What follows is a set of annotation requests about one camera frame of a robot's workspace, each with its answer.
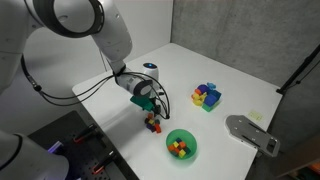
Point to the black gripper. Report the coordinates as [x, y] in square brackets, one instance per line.
[157, 104]

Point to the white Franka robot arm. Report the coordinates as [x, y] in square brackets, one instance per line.
[113, 33]

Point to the small green wooden block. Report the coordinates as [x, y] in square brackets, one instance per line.
[156, 121]
[187, 150]

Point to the small red wooden block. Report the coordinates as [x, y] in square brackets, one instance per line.
[176, 150]
[150, 115]

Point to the small yellow wooden block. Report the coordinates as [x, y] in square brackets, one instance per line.
[151, 122]
[182, 153]
[175, 144]

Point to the small orange wooden block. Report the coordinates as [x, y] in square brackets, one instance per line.
[182, 144]
[158, 128]

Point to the small blue wooden block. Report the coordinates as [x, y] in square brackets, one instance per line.
[179, 140]
[152, 129]

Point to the small purple wooden block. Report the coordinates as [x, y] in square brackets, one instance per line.
[147, 126]

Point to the small red-orange wooden block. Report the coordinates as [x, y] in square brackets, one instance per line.
[171, 147]

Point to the large yellow toy block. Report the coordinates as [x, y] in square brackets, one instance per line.
[196, 97]
[199, 102]

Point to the green bowl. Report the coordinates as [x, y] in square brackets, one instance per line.
[191, 140]

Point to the large orange toy block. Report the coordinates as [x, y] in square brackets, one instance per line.
[198, 91]

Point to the large green toy block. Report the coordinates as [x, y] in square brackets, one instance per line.
[208, 108]

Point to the large purple toy block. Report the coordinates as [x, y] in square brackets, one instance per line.
[202, 88]

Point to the large blue toy block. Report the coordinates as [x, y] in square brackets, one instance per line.
[217, 94]

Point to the large blue toy cube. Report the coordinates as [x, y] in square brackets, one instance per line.
[210, 99]

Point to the light blue toy piece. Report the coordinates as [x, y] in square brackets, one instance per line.
[211, 85]

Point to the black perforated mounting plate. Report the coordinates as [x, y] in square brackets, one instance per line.
[76, 156]

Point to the yellow sticky note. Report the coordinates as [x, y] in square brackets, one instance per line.
[255, 115]

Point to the black tripod pole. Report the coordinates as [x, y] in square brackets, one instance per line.
[300, 68]

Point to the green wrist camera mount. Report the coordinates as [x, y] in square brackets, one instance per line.
[142, 102]

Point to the grey metal bracket plate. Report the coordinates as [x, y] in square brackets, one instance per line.
[250, 133]

